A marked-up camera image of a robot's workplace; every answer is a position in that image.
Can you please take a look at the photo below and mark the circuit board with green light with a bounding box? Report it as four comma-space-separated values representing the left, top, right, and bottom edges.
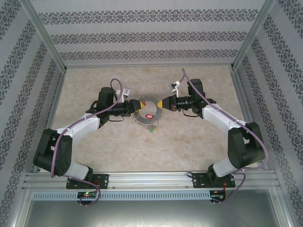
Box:
77, 191, 98, 199

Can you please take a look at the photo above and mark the grey metal front panel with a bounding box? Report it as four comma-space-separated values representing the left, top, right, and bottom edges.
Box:
23, 201, 285, 227

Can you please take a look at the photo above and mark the aluminium frame crossbar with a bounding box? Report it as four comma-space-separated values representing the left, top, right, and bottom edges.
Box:
65, 63, 234, 70

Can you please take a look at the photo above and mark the aluminium side rail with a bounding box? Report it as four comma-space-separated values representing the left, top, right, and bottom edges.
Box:
231, 68, 265, 170
32, 70, 67, 173

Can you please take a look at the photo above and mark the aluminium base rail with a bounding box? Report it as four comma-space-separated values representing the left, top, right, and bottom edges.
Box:
23, 172, 277, 190

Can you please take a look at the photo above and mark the aluminium frame post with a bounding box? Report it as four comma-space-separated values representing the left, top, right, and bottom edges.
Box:
230, 0, 277, 71
18, 0, 68, 71

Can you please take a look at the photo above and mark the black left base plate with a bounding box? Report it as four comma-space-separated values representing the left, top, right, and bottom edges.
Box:
65, 174, 110, 190

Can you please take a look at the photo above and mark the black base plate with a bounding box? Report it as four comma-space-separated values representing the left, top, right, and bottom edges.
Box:
65, 174, 110, 190
190, 172, 236, 189

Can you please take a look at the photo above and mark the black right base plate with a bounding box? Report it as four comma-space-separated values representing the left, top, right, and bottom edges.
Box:
190, 172, 236, 189

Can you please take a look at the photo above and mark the slotted grey cable duct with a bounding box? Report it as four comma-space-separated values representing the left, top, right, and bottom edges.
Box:
32, 190, 212, 201

